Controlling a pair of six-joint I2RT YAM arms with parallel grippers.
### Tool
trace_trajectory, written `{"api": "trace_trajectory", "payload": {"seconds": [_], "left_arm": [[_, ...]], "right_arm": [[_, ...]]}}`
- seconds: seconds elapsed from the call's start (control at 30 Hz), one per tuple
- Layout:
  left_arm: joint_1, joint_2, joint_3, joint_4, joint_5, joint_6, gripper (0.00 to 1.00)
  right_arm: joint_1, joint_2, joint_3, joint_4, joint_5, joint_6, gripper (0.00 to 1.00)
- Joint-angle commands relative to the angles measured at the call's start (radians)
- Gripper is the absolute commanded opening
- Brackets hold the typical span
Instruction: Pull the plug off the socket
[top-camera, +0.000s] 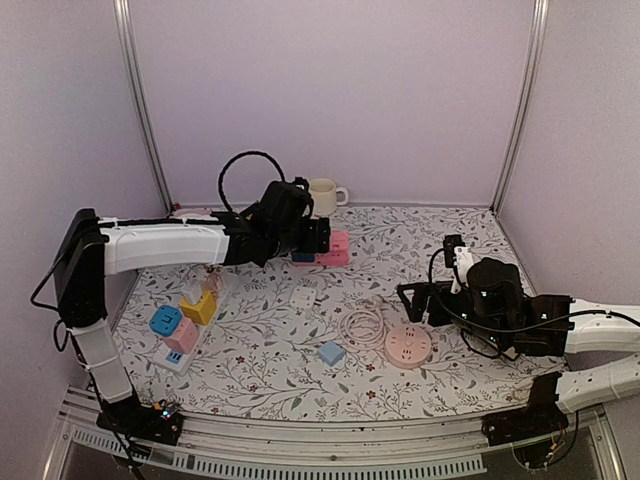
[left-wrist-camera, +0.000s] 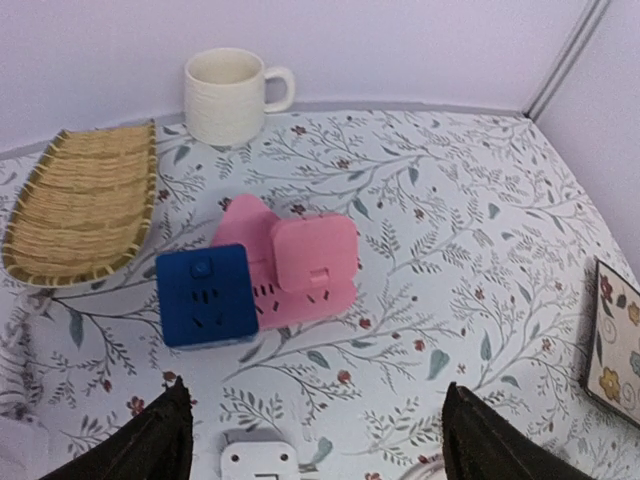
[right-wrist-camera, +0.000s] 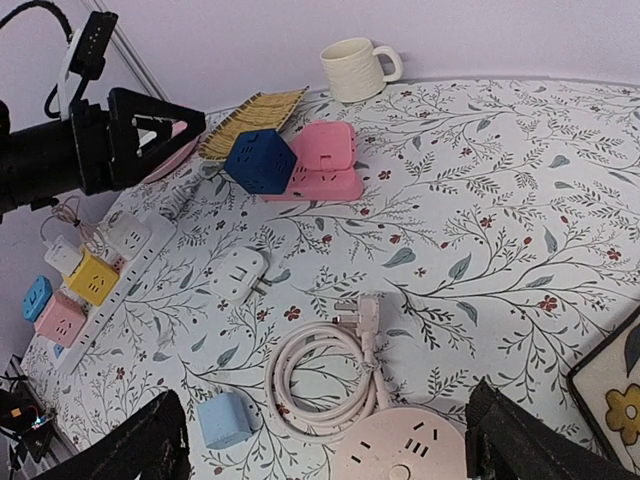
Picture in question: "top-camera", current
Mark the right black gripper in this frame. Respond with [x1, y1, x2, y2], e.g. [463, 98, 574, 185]
[398, 280, 508, 346]

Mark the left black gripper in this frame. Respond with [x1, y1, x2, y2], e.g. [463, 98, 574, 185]
[269, 217, 332, 261]

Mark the dark blue cube adapter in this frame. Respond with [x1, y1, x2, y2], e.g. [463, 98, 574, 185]
[291, 252, 316, 264]

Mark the pink power strip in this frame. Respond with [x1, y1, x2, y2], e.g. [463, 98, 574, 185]
[314, 230, 349, 267]

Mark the light blue plug adapter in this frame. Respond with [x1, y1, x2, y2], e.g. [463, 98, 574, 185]
[318, 341, 345, 367]

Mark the round pink socket hub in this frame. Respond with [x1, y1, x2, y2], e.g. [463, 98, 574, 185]
[384, 323, 433, 370]

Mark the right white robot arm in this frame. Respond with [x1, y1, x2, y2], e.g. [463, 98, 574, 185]
[396, 258, 639, 436]

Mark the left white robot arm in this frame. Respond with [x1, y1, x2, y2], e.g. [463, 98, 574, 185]
[44, 179, 331, 434]

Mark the white plug adapter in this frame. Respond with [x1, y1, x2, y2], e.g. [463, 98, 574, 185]
[289, 286, 329, 310]

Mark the cream ceramic mug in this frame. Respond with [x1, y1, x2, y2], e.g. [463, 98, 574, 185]
[309, 178, 349, 217]

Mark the pink plate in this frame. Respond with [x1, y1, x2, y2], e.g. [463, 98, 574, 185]
[171, 208, 211, 219]

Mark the yellow cube adapter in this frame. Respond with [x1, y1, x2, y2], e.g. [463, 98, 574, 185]
[179, 290, 217, 326]

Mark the cyan cube adapter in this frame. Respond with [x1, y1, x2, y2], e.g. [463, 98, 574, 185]
[149, 305, 182, 338]

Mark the pink cube adapter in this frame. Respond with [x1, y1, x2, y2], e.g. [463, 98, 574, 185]
[163, 317, 199, 354]

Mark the white power strip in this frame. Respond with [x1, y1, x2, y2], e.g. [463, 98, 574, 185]
[149, 269, 237, 376]

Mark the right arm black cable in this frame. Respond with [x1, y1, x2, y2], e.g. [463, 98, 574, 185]
[427, 247, 516, 361]

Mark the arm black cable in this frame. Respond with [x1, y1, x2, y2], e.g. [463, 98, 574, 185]
[427, 247, 516, 361]
[217, 151, 287, 211]

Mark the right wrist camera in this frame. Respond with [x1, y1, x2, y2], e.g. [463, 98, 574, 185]
[443, 234, 475, 294]

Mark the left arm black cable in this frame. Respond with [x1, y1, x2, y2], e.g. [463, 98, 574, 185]
[217, 151, 287, 211]

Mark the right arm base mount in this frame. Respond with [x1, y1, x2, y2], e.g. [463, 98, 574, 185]
[481, 372, 569, 446]

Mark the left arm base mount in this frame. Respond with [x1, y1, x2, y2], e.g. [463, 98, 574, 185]
[96, 394, 184, 446]

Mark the left aluminium corner post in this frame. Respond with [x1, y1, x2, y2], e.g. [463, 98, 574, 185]
[113, 0, 174, 213]

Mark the aluminium corner post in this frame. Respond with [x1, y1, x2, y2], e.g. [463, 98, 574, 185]
[113, 0, 174, 213]
[490, 0, 550, 217]

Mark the aluminium front rail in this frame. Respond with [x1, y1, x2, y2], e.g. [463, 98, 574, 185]
[41, 384, 626, 480]

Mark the right aluminium corner post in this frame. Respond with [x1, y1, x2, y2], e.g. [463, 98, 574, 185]
[490, 0, 550, 217]

